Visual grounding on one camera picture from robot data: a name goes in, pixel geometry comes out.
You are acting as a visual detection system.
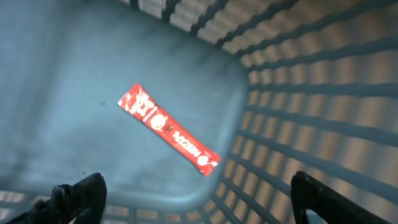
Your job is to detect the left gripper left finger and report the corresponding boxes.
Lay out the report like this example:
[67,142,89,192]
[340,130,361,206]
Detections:
[6,172,107,224]

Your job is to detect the red coffee stick sachet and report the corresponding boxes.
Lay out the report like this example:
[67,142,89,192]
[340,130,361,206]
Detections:
[118,83,221,176]

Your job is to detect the grey plastic mesh basket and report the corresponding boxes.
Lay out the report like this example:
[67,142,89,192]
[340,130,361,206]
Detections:
[1,0,397,223]

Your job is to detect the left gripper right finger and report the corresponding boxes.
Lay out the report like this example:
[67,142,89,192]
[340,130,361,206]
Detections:
[290,171,389,224]

